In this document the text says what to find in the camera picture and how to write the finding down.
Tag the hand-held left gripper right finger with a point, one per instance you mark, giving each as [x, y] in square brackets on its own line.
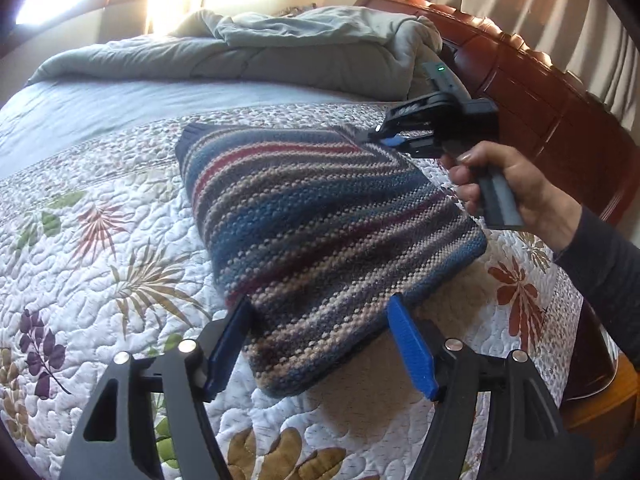
[415, 350]

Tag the floral quilted bedspread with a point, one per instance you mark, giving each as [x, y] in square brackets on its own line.
[100, 260]

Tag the wooden bed headboard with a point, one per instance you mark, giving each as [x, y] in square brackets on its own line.
[525, 85]

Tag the wooden bedside cabinet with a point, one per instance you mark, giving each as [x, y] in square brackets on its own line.
[610, 410]

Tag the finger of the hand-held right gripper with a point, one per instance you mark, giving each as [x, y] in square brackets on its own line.
[415, 110]
[420, 142]

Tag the grey comforter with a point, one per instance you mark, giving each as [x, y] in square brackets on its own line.
[300, 55]

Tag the person's right hand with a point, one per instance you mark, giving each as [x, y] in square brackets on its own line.
[535, 185]

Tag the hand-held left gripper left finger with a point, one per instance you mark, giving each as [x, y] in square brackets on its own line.
[230, 345]

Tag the striped knit sweater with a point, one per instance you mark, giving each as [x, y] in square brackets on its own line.
[310, 220]

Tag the person's right forearm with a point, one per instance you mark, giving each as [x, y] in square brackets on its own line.
[605, 285]

